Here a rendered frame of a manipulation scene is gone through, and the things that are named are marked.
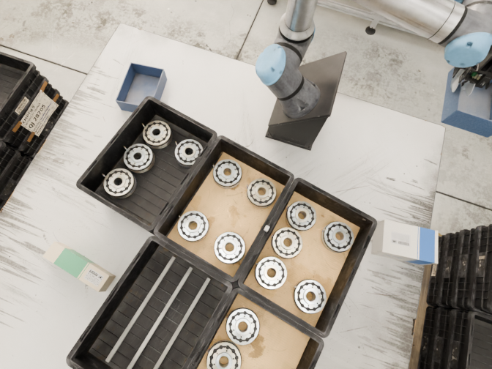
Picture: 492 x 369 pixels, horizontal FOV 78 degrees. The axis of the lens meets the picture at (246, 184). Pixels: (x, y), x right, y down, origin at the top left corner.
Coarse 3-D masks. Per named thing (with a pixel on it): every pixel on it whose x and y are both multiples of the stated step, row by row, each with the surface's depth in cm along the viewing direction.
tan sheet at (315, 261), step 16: (320, 208) 107; (320, 224) 105; (352, 224) 106; (304, 240) 103; (320, 240) 104; (304, 256) 102; (320, 256) 102; (336, 256) 102; (272, 272) 100; (288, 272) 100; (304, 272) 100; (320, 272) 100; (336, 272) 101; (256, 288) 98; (288, 288) 98; (288, 304) 97; (304, 320) 96
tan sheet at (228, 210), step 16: (208, 176) 109; (256, 176) 110; (208, 192) 107; (224, 192) 108; (240, 192) 108; (192, 208) 105; (208, 208) 106; (224, 208) 106; (240, 208) 106; (256, 208) 106; (176, 224) 103; (192, 224) 104; (224, 224) 104; (240, 224) 104; (256, 224) 105; (176, 240) 102; (208, 240) 102; (208, 256) 100
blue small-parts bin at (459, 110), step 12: (444, 96) 96; (456, 96) 89; (468, 96) 96; (480, 96) 97; (444, 108) 93; (456, 108) 87; (468, 108) 95; (480, 108) 95; (444, 120) 92; (456, 120) 90; (468, 120) 89; (480, 120) 87; (480, 132) 91
